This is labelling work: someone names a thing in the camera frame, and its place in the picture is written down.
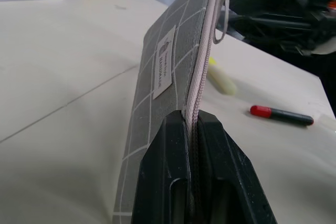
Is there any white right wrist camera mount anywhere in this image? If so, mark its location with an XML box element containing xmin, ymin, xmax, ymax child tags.
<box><xmin>311</xmin><ymin>40</ymin><xmax>336</xmax><ymax>56</ymax></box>

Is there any grey grid zip pouch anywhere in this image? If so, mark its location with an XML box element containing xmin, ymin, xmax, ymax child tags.
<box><xmin>112</xmin><ymin>0</ymin><xmax>233</xmax><ymax>224</ymax></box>

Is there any yellow highlighter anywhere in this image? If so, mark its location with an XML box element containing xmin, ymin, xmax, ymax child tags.
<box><xmin>207</xmin><ymin>57</ymin><xmax>237</xmax><ymax>95</ymax></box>

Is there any red capped black marker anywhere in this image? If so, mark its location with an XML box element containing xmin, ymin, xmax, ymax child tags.
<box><xmin>249</xmin><ymin>105</ymin><xmax>314</xmax><ymax>126</ymax></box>

